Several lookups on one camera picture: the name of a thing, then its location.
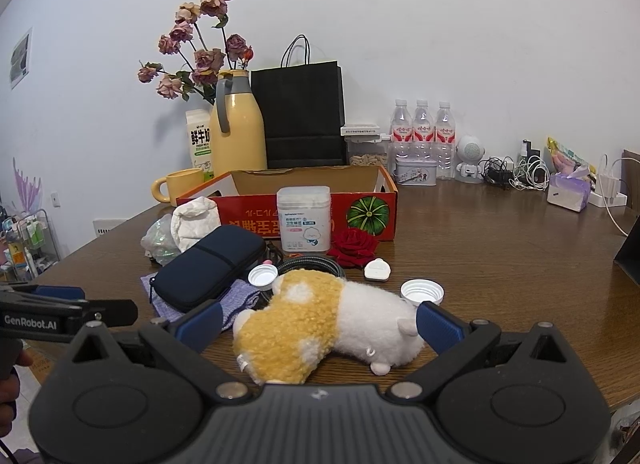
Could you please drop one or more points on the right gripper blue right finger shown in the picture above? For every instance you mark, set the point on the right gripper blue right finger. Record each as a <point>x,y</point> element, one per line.
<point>440,329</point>

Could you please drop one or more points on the white earbud case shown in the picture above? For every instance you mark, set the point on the white earbud case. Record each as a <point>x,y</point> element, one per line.
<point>377,270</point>

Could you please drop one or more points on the dried rose bouquet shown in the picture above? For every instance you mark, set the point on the dried rose bouquet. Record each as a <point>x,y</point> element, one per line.
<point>201,64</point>

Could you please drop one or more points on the white flat box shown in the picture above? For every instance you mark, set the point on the white flat box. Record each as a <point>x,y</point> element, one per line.
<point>360,130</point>

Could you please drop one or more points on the large white bottle cap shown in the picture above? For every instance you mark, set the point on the large white bottle cap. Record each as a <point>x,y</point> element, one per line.
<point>421,290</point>

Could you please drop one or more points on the water bottle middle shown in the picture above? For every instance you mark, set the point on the water bottle middle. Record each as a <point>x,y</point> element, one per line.
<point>422,131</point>

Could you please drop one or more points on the yellow mug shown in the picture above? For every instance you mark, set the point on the yellow mug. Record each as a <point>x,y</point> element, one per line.
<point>166,190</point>

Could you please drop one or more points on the white cloth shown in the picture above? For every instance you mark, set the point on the white cloth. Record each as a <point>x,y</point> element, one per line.
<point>192,221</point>

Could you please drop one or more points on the purple tissue pack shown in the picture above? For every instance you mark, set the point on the purple tissue pack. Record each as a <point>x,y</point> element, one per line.
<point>570,190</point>

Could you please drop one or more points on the yellow white plush toy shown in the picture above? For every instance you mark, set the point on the yellow white plush toy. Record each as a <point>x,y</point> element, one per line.
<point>313,313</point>

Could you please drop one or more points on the red cardboard box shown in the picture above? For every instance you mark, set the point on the red cardboard box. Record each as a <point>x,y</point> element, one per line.
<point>362,197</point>

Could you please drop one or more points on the iridescent plastic bag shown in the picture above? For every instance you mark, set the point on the iridescent plastic bag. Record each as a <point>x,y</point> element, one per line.
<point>158,243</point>

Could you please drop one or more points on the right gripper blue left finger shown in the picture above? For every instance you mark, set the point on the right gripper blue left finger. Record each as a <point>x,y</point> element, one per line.
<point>198,328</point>

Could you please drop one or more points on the water bottle left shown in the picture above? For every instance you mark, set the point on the water bottle left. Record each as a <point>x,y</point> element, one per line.
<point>400,134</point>

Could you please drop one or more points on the small white bottle cap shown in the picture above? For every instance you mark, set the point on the small white bottle cap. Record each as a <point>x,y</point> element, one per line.
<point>262,276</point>

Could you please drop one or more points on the red fabric rose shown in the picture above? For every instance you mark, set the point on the red fabric rose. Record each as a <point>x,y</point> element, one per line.
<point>353,248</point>

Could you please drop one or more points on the white power strip charger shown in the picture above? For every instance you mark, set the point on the white power strip charger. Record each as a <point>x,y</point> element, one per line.
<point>607,186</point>

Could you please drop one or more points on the dark blue zip case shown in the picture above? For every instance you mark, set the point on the dark blue zip case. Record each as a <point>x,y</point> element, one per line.
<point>209,268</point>

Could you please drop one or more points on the colourful snack bag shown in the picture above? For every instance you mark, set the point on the colourful snack bag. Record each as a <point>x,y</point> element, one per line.
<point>560,159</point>

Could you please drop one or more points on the white milk carton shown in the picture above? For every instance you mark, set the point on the white milk carton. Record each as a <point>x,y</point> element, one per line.
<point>198,124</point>

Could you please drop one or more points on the water bottle right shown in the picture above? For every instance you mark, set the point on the water bottle right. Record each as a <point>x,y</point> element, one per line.
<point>445,141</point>

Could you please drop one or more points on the metal wire rack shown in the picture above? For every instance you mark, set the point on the metal wire rack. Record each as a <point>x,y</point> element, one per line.
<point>28,247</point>

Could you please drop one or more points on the water bottle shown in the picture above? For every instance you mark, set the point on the water bottle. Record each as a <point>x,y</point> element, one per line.
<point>445,141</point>
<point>400,134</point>
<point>422,131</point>

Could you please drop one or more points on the white cotton swab container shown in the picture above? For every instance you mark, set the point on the white cotton swab container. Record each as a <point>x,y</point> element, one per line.
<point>304,219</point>

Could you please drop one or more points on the black paper bag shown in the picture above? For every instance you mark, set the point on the black paper bag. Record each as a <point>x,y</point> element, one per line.
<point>302,104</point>

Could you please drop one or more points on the yellow thermos jug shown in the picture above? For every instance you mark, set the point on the yellow thermos jug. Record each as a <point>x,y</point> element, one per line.
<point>238,133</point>

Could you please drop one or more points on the person left hand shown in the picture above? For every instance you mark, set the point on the person left hand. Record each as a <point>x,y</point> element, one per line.
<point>10,389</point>

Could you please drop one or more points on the white robot figurine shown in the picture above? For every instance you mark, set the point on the white robot figurine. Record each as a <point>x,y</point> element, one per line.
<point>470,152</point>

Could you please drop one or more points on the clear seed container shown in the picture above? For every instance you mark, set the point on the clear seed container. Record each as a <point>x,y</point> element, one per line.
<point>368,151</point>

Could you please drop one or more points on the small printed tin box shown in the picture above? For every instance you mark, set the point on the small printed tin box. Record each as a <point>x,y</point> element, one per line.
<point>415,172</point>

